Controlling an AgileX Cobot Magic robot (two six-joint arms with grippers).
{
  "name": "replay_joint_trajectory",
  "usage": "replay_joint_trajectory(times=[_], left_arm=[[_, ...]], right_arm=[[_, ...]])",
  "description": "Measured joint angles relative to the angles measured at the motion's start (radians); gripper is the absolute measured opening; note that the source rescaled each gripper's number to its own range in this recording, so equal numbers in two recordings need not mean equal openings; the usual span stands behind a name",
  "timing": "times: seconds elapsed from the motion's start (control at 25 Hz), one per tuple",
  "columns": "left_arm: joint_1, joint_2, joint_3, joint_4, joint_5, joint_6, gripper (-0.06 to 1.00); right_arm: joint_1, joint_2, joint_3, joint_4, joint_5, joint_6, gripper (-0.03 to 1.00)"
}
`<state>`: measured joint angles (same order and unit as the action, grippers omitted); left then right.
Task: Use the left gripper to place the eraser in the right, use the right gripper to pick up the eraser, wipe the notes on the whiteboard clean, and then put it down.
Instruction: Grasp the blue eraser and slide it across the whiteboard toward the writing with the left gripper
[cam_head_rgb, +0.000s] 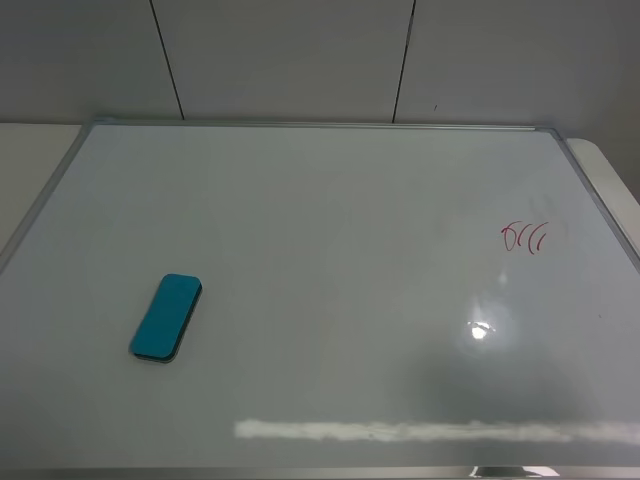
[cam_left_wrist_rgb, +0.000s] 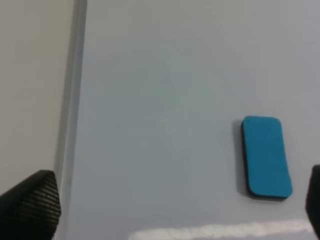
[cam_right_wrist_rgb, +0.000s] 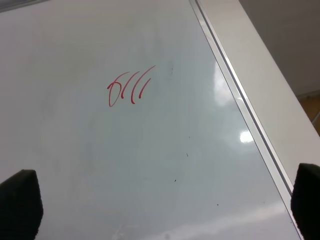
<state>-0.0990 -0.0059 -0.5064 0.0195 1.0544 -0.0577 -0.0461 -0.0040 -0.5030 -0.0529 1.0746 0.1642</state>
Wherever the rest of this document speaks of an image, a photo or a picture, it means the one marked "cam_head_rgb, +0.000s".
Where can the white whiteboard with aluminium frame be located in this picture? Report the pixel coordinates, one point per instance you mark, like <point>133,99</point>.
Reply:
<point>360,317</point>

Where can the red marker scribble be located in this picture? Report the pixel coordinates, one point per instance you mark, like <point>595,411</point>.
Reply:
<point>529,236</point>

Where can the teal whiteboard eraser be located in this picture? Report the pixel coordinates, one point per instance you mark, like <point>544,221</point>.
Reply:
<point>162,328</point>

